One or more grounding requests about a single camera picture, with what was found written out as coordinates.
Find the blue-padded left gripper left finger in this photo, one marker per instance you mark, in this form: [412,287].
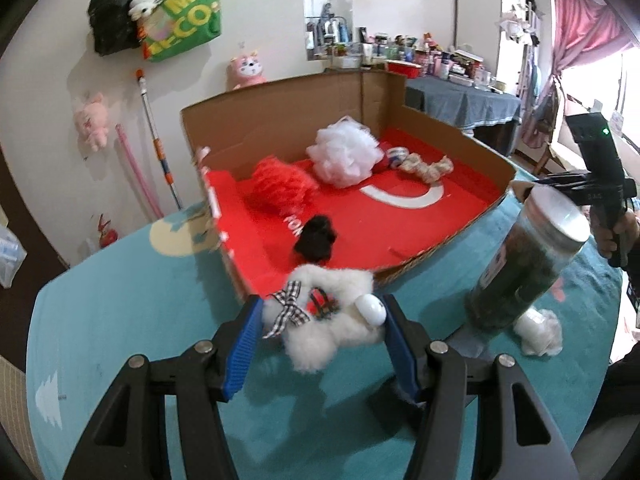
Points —
[126,436]

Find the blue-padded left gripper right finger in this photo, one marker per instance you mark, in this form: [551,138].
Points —
[516,436]

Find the white soft cloth toy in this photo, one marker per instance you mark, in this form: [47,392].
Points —
[540,333]

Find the white fluffy plush toy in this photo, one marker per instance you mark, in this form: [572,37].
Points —
[318,311]

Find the black fluffy pompom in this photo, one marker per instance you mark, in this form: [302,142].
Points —
[316,240]

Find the beige braided rope toy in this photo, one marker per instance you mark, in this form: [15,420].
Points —
[428,172]

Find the red mesh bath sponge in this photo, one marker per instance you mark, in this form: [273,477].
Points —
[282,187]

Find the white mesh bath pouf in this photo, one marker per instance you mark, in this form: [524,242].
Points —
[344,153]

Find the person right hand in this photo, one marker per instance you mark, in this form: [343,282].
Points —
[626,230]

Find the large glass jar metal lid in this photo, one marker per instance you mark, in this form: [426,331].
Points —
[524,267]

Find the teal star blanket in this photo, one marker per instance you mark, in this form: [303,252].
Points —
[132,299]

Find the pink flat pad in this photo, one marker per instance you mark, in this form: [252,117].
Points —
[557,291]

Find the side table grey cloth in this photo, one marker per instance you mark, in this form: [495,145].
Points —
[490,117]

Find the pink curtain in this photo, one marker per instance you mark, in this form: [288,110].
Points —
[585,31]

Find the red fire extinguisher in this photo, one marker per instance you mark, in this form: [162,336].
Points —
[107,234]

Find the dark brown door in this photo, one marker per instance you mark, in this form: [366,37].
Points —
[41,265]

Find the white wardrobe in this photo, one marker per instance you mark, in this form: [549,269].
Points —
[498,32]

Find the red basin on table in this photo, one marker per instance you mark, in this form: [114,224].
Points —
[409,70]

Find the plastic bag on door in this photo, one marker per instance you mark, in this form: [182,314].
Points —
[12,255]

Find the cardboard box red lining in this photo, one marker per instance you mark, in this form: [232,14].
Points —
[385,224]

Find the green tote bag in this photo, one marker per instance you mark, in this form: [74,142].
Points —
[177,26]

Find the pink broom handle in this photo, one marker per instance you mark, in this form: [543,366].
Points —
[138,174]

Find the mop handle orange grip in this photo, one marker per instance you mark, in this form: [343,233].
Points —
[157,143]

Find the pink pig plush on wall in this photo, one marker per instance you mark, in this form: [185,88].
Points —
[92,122]

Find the pink fox plush on wall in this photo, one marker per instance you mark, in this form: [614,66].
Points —
[246,71]

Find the wall mirror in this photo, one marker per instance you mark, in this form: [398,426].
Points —
[327,22]

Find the black backpack on wall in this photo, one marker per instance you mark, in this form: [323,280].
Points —
[112,28]

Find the panda plush keychain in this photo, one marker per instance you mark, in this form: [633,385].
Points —
[139,9]

